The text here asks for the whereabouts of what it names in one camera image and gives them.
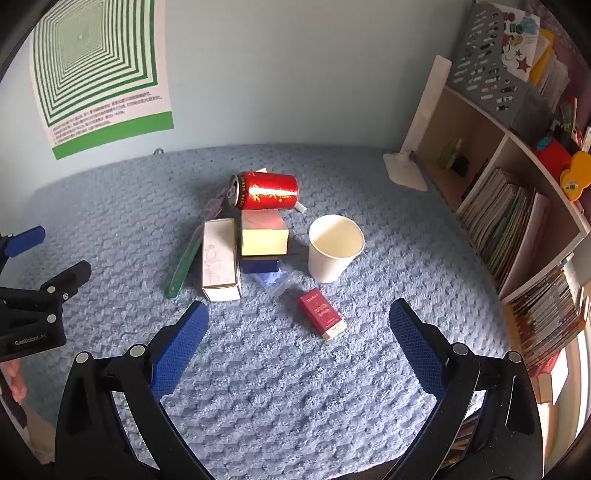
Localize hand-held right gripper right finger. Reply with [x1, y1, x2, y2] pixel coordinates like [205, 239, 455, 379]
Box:
[383, 298, 546, 480]

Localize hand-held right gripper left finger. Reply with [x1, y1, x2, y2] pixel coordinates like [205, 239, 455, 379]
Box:
[54, 300, 218, 480]

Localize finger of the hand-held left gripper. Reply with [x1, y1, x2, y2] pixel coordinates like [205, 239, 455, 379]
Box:
[0, 225, 47, 273]
[0, 260, 92, 324]

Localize dark blue box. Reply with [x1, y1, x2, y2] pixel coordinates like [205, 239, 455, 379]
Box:
[240, 256, 281, 274]

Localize white box with red edges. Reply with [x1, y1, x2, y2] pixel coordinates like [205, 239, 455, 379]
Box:
[239, 209, 291, 258]

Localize person's left hand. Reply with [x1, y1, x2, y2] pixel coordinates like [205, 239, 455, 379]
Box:
[0, 357, 29, 403]

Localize green flat packet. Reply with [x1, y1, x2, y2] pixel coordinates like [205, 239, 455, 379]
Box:
[166, 231, 204, 300]

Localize tall white flower-print box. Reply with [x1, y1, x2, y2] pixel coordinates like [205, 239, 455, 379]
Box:
[201, 218, 242, 303]

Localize blue fleece blanket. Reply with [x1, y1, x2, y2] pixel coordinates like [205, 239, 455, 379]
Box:
[0, 143, 513, 480]

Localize small red box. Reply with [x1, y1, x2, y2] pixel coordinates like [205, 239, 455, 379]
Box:
[298, 287, 348, 342]

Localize light blue plastic packet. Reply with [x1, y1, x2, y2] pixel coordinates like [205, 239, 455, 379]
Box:
[254, 271, 296, 298]

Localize white paper cup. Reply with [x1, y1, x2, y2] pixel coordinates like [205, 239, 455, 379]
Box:
[308, 213, 365, 284]

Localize row of colourful books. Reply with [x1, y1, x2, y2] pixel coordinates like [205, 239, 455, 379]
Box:
[508, 268, 587, 374]

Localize row of greenish magazines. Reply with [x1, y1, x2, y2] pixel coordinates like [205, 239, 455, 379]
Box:
[457, 168, 550, 289]

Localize white lamp base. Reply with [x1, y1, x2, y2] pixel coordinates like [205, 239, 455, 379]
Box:
[382, 55, 452, 192]

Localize red soda can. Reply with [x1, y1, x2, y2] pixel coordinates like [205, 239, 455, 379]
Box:
[225, 171, 300, 210]

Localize small green bottle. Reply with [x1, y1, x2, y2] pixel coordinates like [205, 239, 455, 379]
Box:
[438, 138, 462, 169]

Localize yellow heart-shaped ornament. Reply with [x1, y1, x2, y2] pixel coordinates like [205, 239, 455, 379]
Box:
[560, 151, 591, 202]

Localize bunch of pens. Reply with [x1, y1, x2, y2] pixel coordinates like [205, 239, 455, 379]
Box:
[545, 97, 591, 153]

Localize grey perforated file holder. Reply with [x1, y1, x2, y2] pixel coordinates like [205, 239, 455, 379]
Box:
[445, 0, 555, 130]

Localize yellow folders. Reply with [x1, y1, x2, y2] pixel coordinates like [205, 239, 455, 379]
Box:
[529, 30, 571, 100]

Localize colourful star card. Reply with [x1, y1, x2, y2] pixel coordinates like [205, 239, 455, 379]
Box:
[489, 4, 541, 84]

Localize green striped wall poster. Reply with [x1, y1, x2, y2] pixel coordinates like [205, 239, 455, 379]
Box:
[28, 0, 175, 161]

